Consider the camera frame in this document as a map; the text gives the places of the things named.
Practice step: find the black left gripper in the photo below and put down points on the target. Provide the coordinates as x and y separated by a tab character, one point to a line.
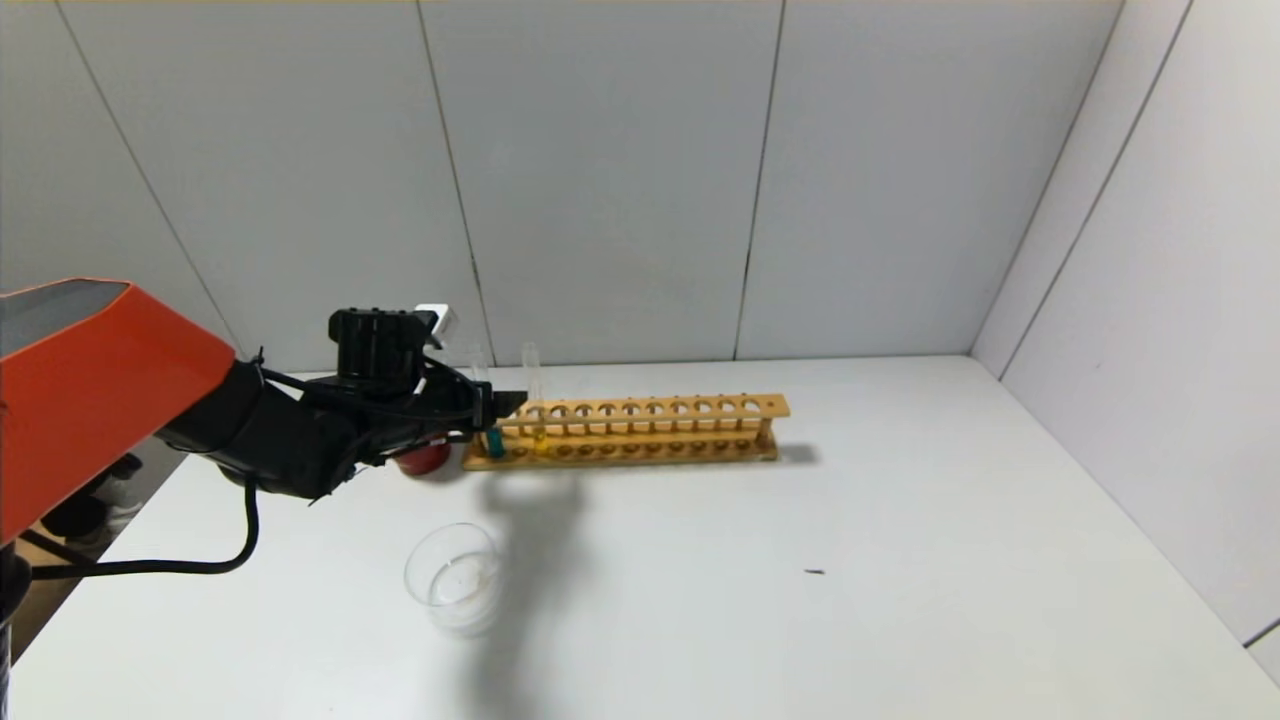
483	408

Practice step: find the blue pigment glass test tube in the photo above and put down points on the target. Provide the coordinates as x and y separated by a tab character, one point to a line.
496	443

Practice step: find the yellow pigment glass test tube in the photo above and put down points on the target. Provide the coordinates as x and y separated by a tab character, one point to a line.
541	444

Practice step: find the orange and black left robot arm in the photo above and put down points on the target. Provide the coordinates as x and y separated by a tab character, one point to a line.
90	380

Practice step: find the wooden test tube rack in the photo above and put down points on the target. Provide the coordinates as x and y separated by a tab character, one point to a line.
640	410

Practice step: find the red plastic cup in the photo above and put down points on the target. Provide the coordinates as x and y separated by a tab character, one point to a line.
425	458

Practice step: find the clear glass dish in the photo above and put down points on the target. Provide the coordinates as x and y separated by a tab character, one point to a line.
460	585

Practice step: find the bystander white shoe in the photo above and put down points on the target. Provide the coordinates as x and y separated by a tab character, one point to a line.
115	495

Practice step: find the black chair leg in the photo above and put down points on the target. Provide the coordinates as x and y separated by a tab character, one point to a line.
50	552

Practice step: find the black and white wrist camera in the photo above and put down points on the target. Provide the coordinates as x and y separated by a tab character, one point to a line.
380	345

